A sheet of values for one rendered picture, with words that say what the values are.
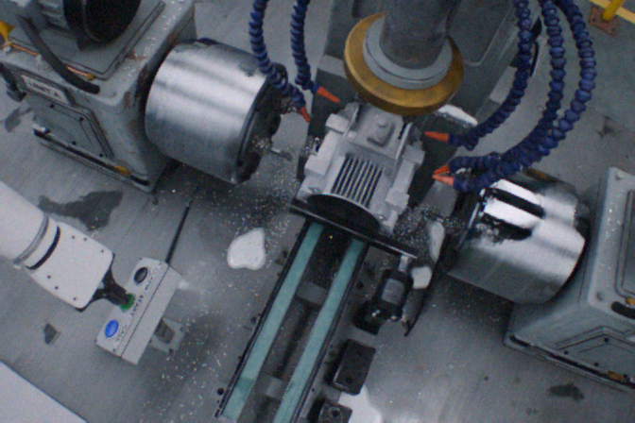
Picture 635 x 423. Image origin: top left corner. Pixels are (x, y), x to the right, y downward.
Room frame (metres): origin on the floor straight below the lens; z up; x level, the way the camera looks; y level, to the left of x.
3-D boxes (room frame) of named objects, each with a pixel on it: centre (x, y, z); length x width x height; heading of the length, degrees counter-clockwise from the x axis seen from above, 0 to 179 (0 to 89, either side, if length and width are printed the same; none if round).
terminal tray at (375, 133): (0.53, -0.09, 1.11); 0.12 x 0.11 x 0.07; 168
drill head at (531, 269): (0.42, -0.40, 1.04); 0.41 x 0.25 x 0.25; 78
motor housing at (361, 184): (0.49, -0.08, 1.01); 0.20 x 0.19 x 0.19; 168
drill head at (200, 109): (0.57, 0.27, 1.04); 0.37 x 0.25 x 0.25; 78
